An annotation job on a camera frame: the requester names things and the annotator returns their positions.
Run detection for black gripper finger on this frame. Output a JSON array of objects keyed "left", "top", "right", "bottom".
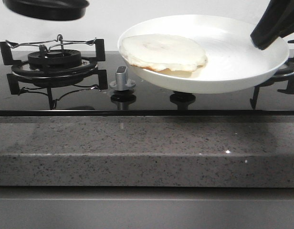
[
  {"left": 259, "top": 0, "right": 294, "bottom": 50},
  {"left": 251, "top": 0, "right": 293, "bottom": 47}
]

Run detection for white plate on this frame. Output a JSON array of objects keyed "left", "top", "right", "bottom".
[{"left": 117, "top": 14, "right": 290, "bottom": 94}]

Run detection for fried egg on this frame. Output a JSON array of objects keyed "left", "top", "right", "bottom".
[{"left": 119, "top": 34, "right": 207, "bottom": 72}]

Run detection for black frying pan mint handle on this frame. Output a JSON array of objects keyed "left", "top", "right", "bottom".
[{"left": 3, "top": 0, "right": 89, "bottom": 21}]

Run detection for right burner with pan support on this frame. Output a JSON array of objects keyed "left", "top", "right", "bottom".
[{"left": 253, "top": 40, "right": 294, "bottom": 98}]

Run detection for burner with pan support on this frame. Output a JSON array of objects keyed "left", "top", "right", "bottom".
[
  {"left": 0, "top": 34, "right": 108, "bottom": 96},
  {"left": 253, "top": 40, "right": 294, "bottom": 98}
]

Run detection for black glass cooktop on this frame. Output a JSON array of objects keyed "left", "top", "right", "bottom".
[{"left": 0, "top": 52, "right": 294, "bottom": 116}]

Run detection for left silver stove knob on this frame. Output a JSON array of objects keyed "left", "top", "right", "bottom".
[{"left": 109, "top": 66, "right": 136, "bottom": 91}]

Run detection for left burner with pan support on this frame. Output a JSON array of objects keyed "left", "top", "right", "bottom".
[{"left": 0, "top": 34, "right": 108, "bottom": 96}]

